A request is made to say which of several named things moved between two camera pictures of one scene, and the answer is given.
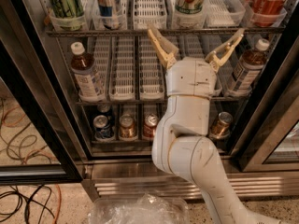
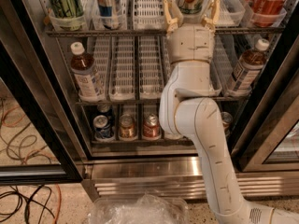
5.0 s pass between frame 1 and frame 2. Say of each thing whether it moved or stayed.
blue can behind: stayed
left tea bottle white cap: stayed
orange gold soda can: stayed
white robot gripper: moved
